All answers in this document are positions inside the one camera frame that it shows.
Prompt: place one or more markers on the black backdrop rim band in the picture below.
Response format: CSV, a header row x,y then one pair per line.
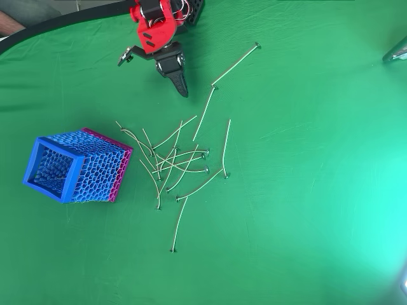
x,y
63,20

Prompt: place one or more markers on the dark grey fabric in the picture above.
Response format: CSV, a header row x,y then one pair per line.
x,y
28,8

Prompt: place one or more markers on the camera board on black bracket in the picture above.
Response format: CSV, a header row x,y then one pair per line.
x,y
136,52

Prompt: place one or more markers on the shiny metal object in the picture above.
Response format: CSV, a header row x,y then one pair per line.
x,y
397,52

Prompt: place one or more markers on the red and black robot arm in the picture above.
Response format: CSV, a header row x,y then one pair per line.
x,y
155,35

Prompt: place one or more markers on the candle wick with metal base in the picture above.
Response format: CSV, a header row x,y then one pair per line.
x,y
203,185
190,152
135,138
186,163
194,171
178,130
165,181
205,112
226,139
156,187
147,139
178,224
178,133
187,160

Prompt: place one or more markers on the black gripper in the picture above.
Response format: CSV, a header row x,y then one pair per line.
x,y
170,64

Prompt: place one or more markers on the long pin at top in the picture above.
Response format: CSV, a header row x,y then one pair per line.
x,y
235,65

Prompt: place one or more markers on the blue and magenta mesh basket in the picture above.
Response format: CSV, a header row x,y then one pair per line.
x,y
95,165

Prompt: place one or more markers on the green cloth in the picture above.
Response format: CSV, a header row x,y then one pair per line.
x,y
286,190

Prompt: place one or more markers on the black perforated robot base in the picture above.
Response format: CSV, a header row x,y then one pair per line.
x,y
195,11

